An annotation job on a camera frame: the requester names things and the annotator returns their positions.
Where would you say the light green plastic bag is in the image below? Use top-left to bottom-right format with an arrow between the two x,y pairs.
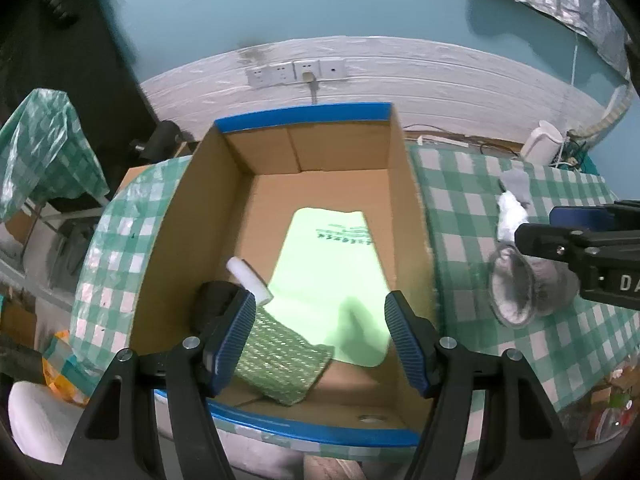
266,207 -> 390,367

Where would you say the white crumpled cloth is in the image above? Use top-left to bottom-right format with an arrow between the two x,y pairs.
497,192 -> 528,244

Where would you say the white wall socket strip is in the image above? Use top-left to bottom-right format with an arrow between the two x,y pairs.
245,58 -> 348,89

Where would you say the white electric kettle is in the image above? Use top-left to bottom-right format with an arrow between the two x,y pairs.
520,120 -> 564,166

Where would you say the green white checkered tablecloth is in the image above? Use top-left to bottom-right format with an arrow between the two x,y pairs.
70,124 -> 639,460

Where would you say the braided hose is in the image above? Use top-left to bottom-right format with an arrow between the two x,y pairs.
579,84 -> 637,141

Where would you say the green knitted cloth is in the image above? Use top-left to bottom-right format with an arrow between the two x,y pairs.
235,307 -> 334,406

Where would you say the black soft sponge ball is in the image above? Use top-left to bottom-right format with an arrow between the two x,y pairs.
189,281 -> 241,335

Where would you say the grey folded cloth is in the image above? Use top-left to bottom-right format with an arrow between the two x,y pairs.
499,168 -> 532,207

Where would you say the white foam roll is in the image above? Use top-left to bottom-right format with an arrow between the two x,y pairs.
226,257 -> 273,307

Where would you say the blue cardboard box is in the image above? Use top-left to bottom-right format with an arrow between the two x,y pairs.
129,103 -> 435,453

